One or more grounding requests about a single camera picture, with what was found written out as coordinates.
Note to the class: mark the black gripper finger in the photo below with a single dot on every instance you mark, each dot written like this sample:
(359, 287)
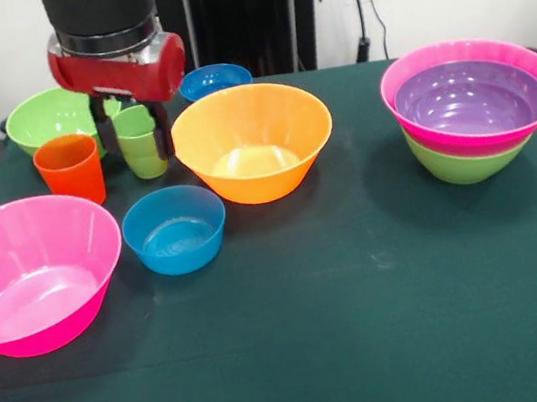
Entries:
(163, 131)
(108, 134)

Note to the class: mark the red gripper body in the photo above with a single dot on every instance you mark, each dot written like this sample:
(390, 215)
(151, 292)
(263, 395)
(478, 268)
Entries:
(129, 77)

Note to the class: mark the translucent blue bowl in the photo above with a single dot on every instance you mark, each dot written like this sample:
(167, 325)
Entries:
(178, 257)

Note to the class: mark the pink plastic bowl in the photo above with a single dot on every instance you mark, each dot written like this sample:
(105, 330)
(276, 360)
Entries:
(453, 52)
(35, 296)

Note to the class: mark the purple plastic bowl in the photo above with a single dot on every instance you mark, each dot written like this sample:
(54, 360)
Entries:
(471, 102)

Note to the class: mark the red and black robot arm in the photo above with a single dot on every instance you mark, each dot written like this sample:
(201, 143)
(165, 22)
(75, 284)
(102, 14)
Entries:
(98, 9)

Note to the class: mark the green plastic cup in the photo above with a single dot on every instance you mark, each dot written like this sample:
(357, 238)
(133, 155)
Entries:
(140, 154)

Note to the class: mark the orange-red plastic cup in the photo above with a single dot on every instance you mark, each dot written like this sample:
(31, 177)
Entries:
(76, 181)

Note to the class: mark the green plastic bowl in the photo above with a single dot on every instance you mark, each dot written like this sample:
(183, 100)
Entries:
(466, 171)
(44, 118)

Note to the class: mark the dark blue bowl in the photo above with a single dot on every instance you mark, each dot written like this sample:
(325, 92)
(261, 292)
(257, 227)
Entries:
(212, 80)

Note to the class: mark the orange plastic bowl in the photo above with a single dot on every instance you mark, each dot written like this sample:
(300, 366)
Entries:
(252, 127)

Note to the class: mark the dark green tablecloth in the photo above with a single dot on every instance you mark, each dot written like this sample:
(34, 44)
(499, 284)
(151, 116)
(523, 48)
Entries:
(292, 359)

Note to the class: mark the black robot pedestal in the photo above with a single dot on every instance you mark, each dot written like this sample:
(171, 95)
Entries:
(245, 12)

